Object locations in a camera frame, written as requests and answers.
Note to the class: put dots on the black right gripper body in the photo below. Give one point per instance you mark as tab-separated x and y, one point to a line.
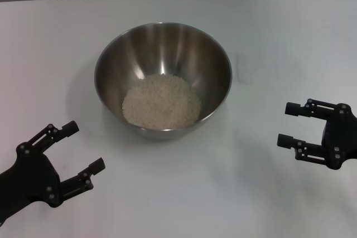
344	135

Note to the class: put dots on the stainless steel mixing bowl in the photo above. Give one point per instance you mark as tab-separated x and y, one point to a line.
167	51

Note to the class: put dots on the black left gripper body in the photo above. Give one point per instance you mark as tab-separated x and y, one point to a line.
30	176

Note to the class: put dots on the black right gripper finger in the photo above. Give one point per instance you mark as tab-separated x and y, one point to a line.
293	109
309	151

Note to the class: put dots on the white rice grains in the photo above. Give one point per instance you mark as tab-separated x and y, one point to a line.
161	101

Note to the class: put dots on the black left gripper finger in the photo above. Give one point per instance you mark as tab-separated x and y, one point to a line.
69	128
79	182

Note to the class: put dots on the clear plastic measuring cup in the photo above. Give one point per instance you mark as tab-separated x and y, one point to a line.
251	77

